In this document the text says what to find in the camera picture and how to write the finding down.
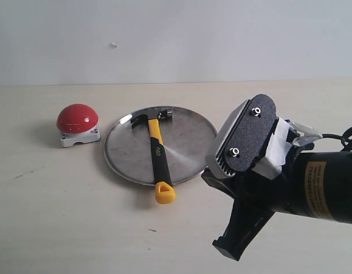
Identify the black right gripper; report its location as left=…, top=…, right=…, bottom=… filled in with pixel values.
left=201, top=140, right=314, bottom=261

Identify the yellow black claw hammer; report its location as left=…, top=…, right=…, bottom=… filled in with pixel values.
left=130, top=108, right=176, bottom=204

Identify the round steel plate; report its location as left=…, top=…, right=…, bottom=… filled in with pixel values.
left=103, top=106, right=217, bottom=186

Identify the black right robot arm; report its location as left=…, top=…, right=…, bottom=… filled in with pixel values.
left=201, top=147, right=352, bottom=261

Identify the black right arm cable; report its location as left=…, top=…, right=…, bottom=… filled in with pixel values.
left=319, top=122, right=352, bottom=152

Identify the red dome push button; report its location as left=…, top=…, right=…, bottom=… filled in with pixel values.
left=56, top=103, right=100, bottom=147

